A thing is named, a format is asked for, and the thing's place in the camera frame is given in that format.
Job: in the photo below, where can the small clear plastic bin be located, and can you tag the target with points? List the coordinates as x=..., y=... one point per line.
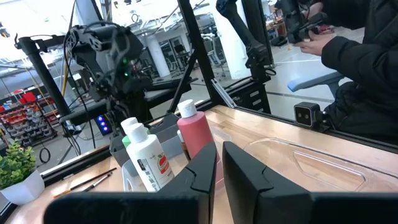
x=132, y=180

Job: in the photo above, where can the large clear plastic bin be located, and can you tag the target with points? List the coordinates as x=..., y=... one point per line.
x=329, y=168

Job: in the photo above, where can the small black table camera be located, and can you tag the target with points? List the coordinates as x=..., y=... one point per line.
x=306, y=114

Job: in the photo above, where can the power strip with blue lights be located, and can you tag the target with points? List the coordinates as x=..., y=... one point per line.
x=104, y=126

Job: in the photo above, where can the person's hand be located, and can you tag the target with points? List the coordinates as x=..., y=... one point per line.
x=314, y=45

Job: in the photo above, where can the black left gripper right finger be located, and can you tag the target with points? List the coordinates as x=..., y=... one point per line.
x=264, y=202

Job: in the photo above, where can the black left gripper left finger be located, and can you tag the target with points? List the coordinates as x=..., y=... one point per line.
x=186, y=202

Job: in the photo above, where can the green plant in white pot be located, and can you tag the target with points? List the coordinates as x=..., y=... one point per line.
x=21, y=189

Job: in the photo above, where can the office chair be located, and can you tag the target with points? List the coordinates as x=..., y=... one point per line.
x=214, y=53

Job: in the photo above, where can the small brown paint bottle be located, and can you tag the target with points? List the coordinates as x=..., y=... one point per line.
x=186, y=149

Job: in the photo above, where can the blue chair armrest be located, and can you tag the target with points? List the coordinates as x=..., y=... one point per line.
x=311, y=81

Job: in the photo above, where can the green paint bottle white cap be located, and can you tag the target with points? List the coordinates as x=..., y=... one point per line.
x=128, y=124

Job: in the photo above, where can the shelf with red bins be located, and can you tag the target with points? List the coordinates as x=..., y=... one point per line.
x=28, y=124

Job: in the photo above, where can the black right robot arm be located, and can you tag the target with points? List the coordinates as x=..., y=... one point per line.
x=102, y=40

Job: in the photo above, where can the person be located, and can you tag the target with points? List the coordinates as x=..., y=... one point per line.
x=367, y=46

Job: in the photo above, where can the smoke-grey plastic tray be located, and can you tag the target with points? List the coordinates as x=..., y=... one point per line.
x=168, y=137

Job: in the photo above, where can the large red paint bottle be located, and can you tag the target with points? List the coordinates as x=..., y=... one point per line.
x=196, y=133

